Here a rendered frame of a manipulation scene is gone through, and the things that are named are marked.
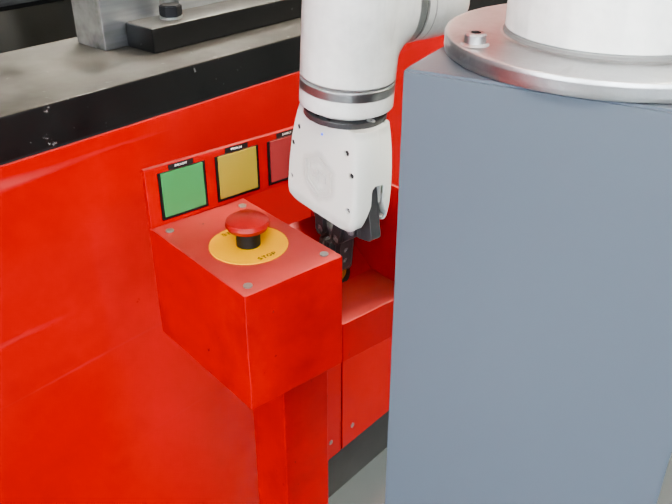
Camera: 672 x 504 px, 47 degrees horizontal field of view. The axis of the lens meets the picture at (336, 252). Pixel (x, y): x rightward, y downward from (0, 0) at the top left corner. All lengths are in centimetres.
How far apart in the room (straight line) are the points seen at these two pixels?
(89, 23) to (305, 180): 39
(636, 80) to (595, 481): 25
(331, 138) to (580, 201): 31
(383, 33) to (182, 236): 26
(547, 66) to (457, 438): 26
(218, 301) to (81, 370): 31
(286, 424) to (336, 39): 40
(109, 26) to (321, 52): 40
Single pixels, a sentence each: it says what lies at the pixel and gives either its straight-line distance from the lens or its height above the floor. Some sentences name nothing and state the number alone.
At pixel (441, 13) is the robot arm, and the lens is 69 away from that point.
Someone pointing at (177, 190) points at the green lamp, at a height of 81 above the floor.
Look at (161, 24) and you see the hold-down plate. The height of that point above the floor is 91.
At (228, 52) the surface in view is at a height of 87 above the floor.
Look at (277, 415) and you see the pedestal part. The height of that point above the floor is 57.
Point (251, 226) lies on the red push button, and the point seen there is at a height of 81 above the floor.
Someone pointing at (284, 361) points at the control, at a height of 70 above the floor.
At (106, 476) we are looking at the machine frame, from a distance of 107.
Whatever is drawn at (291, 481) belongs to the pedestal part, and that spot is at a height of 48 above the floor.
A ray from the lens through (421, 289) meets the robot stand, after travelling 49.
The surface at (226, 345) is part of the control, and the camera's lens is 70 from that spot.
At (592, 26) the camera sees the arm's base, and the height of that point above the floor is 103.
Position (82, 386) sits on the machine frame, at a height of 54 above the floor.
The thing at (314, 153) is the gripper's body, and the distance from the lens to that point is 71.
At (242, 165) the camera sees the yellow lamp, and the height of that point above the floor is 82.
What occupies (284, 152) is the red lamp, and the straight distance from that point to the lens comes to 81.
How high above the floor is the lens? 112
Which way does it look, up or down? 30 degrees down
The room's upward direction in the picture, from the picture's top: straight up
